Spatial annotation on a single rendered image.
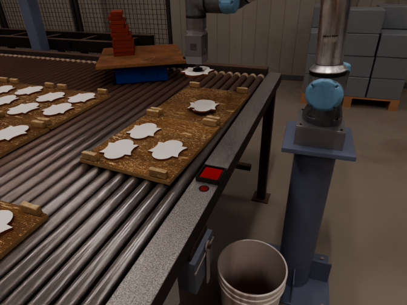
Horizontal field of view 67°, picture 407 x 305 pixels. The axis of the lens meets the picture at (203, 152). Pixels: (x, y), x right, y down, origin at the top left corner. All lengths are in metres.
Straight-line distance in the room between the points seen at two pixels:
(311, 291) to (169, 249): 1.22
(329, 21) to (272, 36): 3.95
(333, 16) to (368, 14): 2.95
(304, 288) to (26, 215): 1.41
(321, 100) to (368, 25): 2.96
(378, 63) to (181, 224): 3.57
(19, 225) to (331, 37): 1.00
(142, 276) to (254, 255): 0.95
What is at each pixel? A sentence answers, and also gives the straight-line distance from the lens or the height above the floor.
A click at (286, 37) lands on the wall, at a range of 4.97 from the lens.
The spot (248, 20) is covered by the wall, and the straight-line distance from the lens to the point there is 5.01.
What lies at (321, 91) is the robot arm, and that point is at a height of 1.13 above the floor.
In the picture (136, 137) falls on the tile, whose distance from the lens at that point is 1.17.
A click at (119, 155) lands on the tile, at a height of 0.94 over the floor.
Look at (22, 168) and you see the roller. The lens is 1.19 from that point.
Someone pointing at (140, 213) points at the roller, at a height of 0.92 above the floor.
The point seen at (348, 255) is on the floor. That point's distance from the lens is 2.10.
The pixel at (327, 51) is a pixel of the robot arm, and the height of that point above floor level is 1.25.
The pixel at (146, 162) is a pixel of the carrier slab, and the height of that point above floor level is 0.94.
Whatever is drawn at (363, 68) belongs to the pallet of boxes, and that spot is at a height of 0.48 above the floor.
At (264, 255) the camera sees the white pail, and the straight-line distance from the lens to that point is 1.56.
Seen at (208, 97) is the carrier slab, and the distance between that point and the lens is 1.54.
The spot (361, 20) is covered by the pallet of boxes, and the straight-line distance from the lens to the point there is 3.99.
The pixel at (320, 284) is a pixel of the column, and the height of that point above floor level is 0.01.
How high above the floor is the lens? 1.46
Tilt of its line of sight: 30 degrees down
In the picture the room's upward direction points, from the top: 2 degrees counter-clockwise
